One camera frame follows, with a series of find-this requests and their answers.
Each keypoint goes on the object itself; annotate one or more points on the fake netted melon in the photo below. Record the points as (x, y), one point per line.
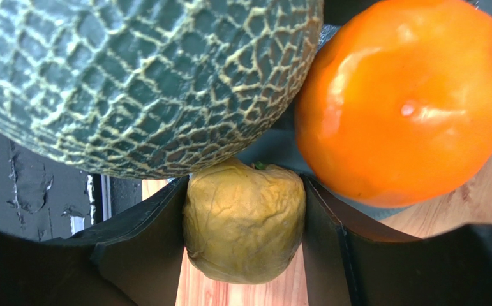
(150, 89)

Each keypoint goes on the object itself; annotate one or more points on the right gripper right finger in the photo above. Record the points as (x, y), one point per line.
(352, 259)

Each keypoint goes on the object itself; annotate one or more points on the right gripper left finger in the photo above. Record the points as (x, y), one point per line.
(134, 258)

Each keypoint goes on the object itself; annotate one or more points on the fake yellow lemon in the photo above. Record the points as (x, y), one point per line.
(243, 224)

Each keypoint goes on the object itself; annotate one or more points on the fake orange fruit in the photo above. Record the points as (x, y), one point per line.
(397, 105)

